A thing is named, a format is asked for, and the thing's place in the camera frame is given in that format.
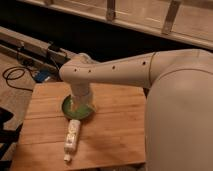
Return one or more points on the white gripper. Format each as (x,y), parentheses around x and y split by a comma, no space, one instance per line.
(81,95)

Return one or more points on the white plastic bottle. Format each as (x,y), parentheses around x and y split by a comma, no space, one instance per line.
(71,140)

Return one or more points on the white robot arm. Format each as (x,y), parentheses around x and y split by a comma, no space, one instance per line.
(179,108)

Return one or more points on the green ceramic bowl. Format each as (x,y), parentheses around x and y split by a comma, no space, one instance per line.
(80,113)

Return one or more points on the blue box on floor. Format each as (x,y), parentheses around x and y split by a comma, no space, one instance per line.
(41,76)

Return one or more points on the black power adapter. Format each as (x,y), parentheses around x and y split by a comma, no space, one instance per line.
(53,47)

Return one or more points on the black object at left edge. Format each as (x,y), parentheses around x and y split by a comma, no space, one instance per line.
(6,136)

